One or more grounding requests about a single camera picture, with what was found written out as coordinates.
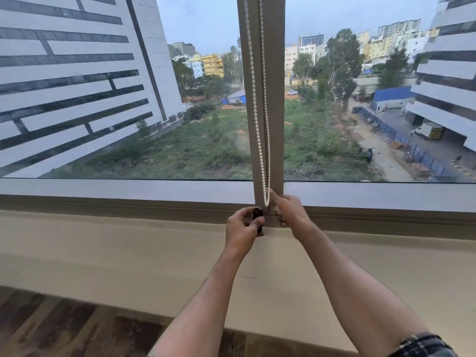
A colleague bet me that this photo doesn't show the person's right hand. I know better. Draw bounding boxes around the person's right hand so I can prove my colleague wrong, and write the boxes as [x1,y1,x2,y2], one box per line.
[268,188,316,241]

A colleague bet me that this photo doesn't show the person's left hand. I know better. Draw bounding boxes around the person's left hand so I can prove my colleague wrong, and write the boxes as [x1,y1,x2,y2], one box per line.
[225,207,266,253]

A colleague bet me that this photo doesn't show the white bead chain cord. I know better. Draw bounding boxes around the white bead chain cord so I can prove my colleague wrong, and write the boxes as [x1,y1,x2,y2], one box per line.
[243,0,271,207]

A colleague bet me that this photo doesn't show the person's right forearm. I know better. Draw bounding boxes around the person's right forearm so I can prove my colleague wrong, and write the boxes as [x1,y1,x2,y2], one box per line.
[294,224,432,357]

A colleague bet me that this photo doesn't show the person's left forearm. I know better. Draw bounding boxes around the person's left forearm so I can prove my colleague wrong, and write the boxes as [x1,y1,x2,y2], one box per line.
[148,242,253,357]

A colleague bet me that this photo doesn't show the yellow apartment building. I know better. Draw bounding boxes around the yellow apartment building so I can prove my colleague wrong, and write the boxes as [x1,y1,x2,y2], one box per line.
[201,54,225,78]

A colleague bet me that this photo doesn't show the blue metal fence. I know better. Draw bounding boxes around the blue metal fence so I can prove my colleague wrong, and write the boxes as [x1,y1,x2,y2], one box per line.
[352,106,458,182]

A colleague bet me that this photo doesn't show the tall green tree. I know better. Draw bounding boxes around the tall green tree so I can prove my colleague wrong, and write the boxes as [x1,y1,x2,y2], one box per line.
[312,29,365,104]

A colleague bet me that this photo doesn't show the blue roofed shed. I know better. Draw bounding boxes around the blue roofed shed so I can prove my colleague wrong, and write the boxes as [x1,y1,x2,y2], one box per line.
[371,86,416,112]

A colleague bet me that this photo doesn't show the white truck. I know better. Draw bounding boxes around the white truck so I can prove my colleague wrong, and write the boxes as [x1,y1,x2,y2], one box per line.
[411,123,445,140]

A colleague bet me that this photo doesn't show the large white striped building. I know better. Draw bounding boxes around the large white striped building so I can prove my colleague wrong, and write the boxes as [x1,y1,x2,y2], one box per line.
[0,0,184,179]

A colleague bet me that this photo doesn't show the plaid shirt sleeve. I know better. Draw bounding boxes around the plaid shirt sleeve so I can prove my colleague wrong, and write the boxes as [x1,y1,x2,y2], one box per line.
[388,333,459,357]

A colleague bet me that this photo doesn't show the white office building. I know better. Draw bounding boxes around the white office building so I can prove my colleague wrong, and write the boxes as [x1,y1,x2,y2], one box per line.
[405,0,476,153]

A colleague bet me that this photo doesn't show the beige window frame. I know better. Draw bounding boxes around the beige window frame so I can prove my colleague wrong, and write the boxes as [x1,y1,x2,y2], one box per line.
[0,0,476,241]

